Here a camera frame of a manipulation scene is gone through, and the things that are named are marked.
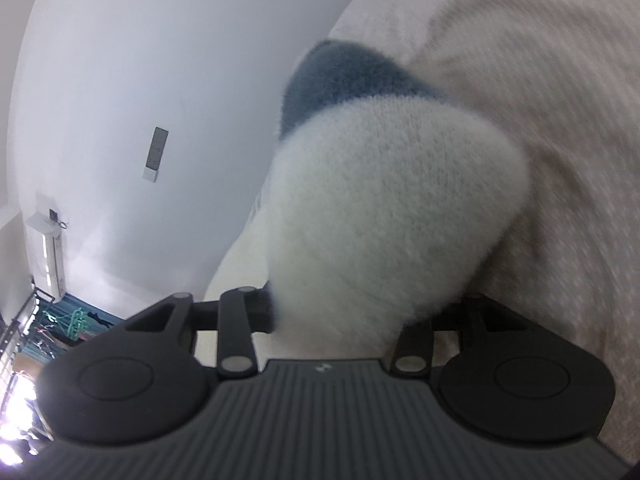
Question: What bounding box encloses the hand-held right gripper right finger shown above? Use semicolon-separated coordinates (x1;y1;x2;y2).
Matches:
390;294;527;377

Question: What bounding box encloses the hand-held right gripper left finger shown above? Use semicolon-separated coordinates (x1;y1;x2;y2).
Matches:
124;286;275;379

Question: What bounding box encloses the cream and grey-blue sweater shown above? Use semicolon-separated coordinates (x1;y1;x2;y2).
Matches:
202;39;532;361

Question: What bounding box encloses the row of hanging clothes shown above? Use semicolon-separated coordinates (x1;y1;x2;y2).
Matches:
0;287;127;453

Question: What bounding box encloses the teal clip hanger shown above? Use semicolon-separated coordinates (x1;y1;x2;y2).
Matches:
42;309;91;342

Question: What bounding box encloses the white air conditioner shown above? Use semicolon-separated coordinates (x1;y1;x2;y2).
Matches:
25;209;69;304

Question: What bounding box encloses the wall socket panel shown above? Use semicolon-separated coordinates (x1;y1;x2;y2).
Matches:
142;126;170;184

